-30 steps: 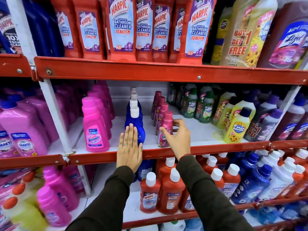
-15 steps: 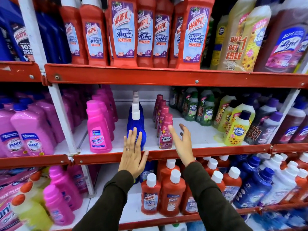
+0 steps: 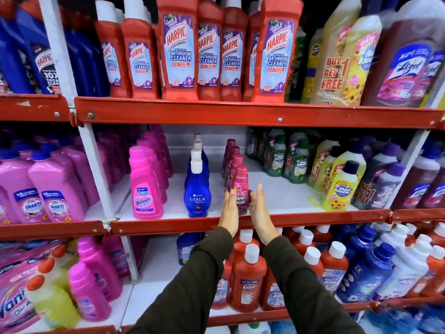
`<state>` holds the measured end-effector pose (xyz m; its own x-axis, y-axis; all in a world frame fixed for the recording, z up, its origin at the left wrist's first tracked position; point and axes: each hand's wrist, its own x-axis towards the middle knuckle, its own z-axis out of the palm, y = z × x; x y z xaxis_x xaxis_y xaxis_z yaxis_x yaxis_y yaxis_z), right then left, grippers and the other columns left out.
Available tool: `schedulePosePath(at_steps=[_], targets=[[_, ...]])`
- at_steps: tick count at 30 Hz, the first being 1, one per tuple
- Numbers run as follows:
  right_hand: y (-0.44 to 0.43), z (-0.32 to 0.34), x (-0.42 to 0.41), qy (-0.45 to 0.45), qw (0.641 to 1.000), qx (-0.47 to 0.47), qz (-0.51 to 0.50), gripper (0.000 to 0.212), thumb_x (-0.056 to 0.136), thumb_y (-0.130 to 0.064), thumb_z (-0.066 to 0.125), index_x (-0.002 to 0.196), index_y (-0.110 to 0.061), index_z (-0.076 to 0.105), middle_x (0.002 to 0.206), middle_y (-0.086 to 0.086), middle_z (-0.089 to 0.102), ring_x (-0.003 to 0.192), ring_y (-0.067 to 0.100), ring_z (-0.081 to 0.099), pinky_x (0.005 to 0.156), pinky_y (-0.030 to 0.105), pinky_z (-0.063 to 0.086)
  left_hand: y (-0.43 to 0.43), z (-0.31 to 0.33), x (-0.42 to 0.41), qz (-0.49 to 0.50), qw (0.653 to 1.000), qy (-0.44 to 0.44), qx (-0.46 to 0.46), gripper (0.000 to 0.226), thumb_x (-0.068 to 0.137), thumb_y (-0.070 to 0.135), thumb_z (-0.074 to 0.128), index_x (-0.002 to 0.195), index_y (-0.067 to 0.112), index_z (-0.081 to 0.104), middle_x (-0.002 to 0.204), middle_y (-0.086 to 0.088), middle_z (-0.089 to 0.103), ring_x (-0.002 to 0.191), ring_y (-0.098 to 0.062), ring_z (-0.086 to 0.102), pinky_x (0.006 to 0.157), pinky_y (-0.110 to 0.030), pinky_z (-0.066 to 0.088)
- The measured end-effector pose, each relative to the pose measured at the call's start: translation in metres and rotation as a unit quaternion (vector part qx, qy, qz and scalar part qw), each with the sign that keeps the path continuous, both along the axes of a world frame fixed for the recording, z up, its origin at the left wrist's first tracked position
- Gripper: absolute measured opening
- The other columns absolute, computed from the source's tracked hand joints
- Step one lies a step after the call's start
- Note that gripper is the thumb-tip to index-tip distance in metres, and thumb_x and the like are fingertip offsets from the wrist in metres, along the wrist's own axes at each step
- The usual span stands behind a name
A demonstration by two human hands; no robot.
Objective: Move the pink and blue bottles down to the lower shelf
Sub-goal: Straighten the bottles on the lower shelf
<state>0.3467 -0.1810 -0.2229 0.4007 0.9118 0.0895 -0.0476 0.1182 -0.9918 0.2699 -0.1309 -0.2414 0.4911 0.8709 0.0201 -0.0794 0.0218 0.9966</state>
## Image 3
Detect person's left hand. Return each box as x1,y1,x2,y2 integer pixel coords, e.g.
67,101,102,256
218,189,240,238

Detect person's right hand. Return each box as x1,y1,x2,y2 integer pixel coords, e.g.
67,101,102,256
248,184,280,246

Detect green cleaner bottles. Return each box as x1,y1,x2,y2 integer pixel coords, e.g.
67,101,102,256
245,128,312,185

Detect red Bactin bottles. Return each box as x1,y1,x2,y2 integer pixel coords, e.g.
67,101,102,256
212,224,350,314

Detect yellow Max Kleen bottles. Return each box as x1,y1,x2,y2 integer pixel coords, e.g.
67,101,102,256
305,137,368,212

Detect red metal shelf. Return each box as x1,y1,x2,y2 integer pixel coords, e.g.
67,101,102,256
0,0,140,334
71,0,445,334

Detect row of pink Shakti bottles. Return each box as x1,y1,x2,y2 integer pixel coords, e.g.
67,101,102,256
0,130,131,225

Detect yellow buy-one-get-one bottles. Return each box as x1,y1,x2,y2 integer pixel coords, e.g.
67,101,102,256
309,0,362,107

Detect row of red Harpic bottles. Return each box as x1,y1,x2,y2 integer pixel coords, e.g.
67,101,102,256
94,0,304,104

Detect row of blue Harpic bottles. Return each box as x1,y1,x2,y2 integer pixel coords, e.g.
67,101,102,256
0,0,111,98

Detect person's left forearm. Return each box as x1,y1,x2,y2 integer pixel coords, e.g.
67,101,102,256
128,226,234,334

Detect person's right forearm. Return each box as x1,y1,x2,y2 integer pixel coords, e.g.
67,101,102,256
262,235,366,334

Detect white metal shelf upright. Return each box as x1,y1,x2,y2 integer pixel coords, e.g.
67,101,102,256
37,0,141,284
384,79,445,209

